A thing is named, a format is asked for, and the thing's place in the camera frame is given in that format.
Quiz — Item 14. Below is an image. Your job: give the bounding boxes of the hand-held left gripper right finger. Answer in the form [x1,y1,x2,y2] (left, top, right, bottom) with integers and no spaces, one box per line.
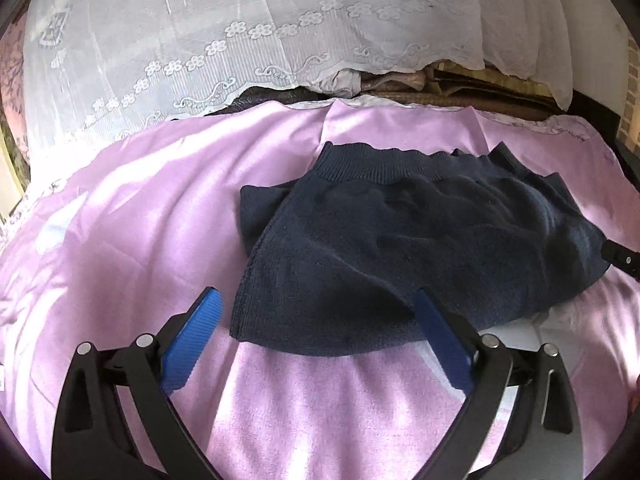
[413,287,583,480]

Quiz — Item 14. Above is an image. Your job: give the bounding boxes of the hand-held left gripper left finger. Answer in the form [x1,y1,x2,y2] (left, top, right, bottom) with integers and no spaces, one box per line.
[51,287,224,480]

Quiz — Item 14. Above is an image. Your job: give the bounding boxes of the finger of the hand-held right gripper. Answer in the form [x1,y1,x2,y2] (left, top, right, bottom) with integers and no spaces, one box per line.
[601,238,640,279]

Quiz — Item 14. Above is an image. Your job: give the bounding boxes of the navy knitted cardigan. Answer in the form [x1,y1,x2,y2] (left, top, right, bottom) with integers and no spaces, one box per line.
[227,141,613,358]

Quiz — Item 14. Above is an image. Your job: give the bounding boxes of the pink bed sheet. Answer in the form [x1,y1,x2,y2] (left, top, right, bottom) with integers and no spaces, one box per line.
[0,99,640,480]

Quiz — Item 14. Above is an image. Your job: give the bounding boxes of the stack of folded blankets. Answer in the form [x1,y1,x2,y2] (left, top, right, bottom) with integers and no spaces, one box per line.
[215,60,566,121]

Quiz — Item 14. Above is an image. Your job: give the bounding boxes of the pink floral cloth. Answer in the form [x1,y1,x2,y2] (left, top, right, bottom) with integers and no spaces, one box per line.
[0,10,31,181]

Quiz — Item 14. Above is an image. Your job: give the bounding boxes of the white lace cover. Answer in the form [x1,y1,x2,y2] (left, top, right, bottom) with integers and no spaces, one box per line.
[22,0,573,161]

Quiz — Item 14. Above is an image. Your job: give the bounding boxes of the dark bed frame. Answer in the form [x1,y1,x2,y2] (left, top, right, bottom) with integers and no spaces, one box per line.
[570,89,640,181]

